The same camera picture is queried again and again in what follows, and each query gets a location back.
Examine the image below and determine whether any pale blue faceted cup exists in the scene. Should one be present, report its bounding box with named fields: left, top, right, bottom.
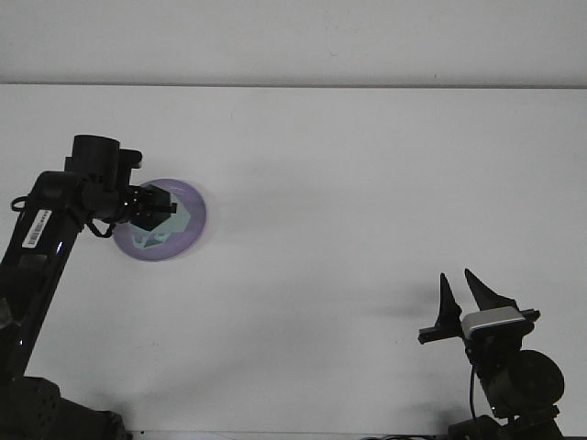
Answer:
left=129, top=201, right=192, bottom=251

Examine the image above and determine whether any pale purple round plate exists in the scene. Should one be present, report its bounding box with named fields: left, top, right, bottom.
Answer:
left=111, top=177, right=210, bottom=263

